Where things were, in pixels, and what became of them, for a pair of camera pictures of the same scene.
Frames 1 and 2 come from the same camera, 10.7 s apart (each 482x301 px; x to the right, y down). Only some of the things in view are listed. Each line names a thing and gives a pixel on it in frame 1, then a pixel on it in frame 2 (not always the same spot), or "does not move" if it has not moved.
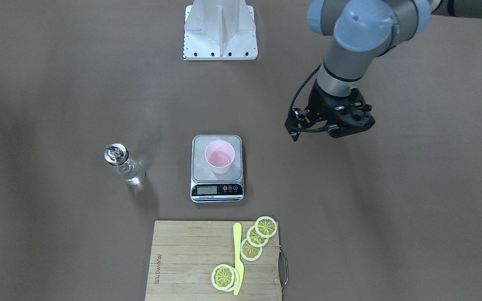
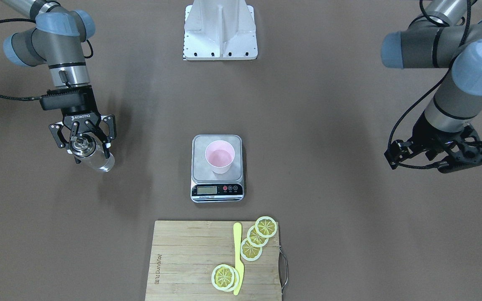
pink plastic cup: [219, 154] does not move
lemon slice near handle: [265, 226] does not move
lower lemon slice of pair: [236, 281] does not move
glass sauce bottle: [132, 172] → [88, 147]
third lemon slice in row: [249, 252] does not move
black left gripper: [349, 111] → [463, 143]
